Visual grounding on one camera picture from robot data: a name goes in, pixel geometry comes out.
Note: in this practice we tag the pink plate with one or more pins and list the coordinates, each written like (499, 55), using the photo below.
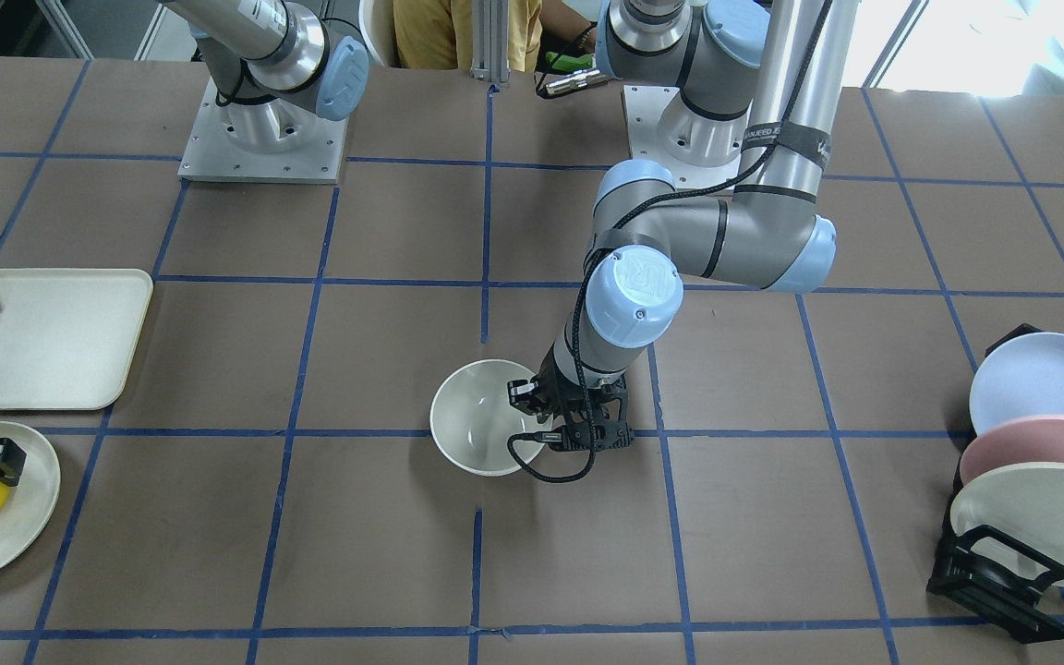
(1037, 439)

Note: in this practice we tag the aluminium frame post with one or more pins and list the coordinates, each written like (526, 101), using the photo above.
(490, 38)

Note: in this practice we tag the white round plate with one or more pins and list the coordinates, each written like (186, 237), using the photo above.
(27, 510)

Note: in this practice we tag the white ceramic bowl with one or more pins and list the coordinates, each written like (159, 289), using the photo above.
(471, 420)

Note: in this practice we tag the person in yellow shirt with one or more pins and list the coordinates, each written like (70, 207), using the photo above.
(438, 35)

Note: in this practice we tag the black dish rack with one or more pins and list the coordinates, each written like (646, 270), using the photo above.
(990, 589)

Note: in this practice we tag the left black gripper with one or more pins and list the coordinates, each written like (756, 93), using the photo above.
(554, 386)

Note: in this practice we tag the green object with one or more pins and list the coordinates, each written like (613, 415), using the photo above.
(564, 64)

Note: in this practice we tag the light blue plate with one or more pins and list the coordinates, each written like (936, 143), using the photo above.
(1024, 377)

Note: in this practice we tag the white rectangular tray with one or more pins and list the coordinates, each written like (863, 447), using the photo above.
(68, 336)

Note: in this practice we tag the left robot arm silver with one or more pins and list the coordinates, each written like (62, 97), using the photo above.
(762, 85)

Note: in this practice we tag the silver cable connector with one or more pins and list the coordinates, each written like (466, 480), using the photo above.
(580, 80)

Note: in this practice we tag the cream plate in rack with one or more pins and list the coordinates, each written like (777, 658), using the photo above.
(1024, 501)

